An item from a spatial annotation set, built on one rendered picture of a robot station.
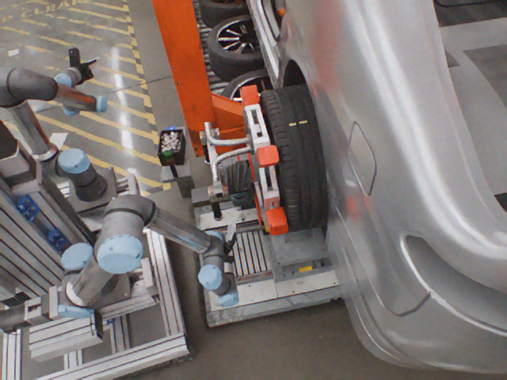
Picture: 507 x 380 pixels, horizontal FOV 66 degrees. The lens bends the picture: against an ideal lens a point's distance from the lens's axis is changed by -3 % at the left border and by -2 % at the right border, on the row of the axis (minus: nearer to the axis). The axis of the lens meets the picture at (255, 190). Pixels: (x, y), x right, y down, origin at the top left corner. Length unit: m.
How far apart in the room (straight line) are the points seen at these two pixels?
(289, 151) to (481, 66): 1.10
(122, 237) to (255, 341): 1.39
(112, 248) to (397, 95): 0.79
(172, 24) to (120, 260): 1.08
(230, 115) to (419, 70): 1.42
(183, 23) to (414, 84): 1.17
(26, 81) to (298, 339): 1.80
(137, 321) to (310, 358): 0.95
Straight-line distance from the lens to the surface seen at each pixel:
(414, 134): 0.88
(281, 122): 1.58
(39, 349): 1.86
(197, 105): 2.12
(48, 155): 1.92
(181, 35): 1.89
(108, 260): 1.15
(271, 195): 1.60
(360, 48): 1.07
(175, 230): 1.33
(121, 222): 1.16
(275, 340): 2.36
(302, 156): 1.55
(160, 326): 2.26
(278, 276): 2.31
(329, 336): 2.37
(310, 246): 2.33
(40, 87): 1.68
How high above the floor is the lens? 2.26
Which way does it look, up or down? 53 degrees down
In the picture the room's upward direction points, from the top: 7 degrees counter-clockwise
